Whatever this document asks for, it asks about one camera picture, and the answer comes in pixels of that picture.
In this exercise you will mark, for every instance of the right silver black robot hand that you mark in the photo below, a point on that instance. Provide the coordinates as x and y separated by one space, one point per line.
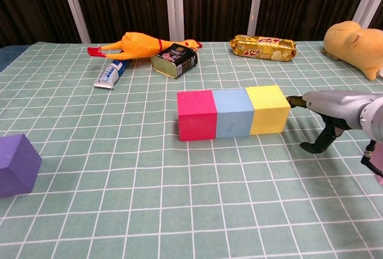
338 106

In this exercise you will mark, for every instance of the yellow foam cube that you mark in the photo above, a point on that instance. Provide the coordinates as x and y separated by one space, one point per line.
267 112

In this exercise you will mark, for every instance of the blue foam cube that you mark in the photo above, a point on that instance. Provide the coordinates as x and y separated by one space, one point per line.
233 115

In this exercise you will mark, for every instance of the red foam cube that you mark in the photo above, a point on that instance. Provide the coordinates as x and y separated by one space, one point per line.
197 118

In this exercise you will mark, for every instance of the purple foam cube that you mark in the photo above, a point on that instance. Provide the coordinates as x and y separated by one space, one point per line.
16 166

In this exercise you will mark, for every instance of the yellow plush animal toy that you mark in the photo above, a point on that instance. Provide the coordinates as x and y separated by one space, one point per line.
353 46

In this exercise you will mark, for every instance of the gold biscuit packet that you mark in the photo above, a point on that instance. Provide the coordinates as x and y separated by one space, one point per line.
263 48

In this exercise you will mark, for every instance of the black rectangular tin can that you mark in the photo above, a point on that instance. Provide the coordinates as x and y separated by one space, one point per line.
176 60

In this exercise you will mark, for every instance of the green checkered tablecloth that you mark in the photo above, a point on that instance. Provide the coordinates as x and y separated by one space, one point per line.
191 211

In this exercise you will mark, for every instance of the orange rubber chicken toy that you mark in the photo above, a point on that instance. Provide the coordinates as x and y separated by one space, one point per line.
139 45

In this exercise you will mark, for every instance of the white blue toothpaste tube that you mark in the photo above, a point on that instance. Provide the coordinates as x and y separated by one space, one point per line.
110 75

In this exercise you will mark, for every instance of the black pleated curtain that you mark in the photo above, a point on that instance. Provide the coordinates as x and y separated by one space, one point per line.
125 1

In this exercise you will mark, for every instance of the dark blue table pad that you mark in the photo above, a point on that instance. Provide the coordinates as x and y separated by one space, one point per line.
12 54

